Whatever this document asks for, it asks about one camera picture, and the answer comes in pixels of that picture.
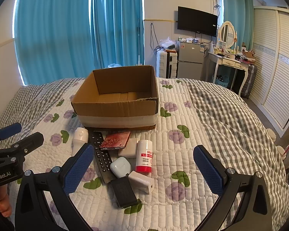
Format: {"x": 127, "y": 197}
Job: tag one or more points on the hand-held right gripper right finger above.
{"x": 207, "y": 170}

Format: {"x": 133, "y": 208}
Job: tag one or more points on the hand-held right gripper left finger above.
{"x": 78, "y": 170}

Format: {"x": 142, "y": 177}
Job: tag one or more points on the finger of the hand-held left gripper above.
{"x": 31, "y": 140}
{"x": 10, "y": 128}

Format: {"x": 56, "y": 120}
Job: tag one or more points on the black remote control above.
{"x": 102, "y": 158}

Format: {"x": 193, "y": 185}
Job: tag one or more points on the white flashlight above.
{"x": 80, "y": 138}

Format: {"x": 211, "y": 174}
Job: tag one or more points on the white earbuds case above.
{"x": 120, "y": 168}

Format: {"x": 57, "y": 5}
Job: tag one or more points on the red patterned phone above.
{"x": 114, "y": 140}

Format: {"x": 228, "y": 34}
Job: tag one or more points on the black rectangular case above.
{"x": 124, "y": 192}

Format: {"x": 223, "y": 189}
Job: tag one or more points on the brown cardboard box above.
{"x": 115, "y": 115}

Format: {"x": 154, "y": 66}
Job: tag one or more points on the person's left hand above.
{"x": 3, "y": 203}

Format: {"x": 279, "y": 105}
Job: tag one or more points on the white bottle with red label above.
{"x": 144, "y": 156}

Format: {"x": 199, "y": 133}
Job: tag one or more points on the white charger adapter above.
{"x": 142, "y": 181}

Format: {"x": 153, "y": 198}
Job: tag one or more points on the blue laundry basket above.
{"x": 221, "y": 81}

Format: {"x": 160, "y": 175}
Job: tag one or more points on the silver suitcase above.
{"x": 249, "y": 81}

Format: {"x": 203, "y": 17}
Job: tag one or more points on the wide turquoise curtain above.
{"x": 55, "y": 33}

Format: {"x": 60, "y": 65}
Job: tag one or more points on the white dressing table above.
{"x": 227, "y": 62}

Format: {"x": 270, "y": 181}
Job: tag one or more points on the crumpled plastic bag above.
{"x": 114, "y": 65}

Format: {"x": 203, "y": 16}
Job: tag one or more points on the silver fridge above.
{"x": 190, "y": 60}

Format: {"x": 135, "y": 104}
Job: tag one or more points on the white hard suitcase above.
{"x": 166, "y": 65}

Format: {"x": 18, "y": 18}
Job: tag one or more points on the white slatted wardrobe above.
{"x": 277, "y": 65}

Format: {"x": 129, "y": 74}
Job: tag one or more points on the clear plastic bag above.
{"x": 167, "y": 43}

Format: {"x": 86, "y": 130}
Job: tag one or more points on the white oval mirror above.
{"x": 227, "y": 35}

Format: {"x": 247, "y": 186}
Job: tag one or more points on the narrow turquoise curtain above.
{"x": 116, "y": 24}

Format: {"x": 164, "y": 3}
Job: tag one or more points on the green curtain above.
{"x": 236, "y": 9}

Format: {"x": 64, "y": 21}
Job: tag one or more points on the black wall television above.
{"x": 197, "y": 21}

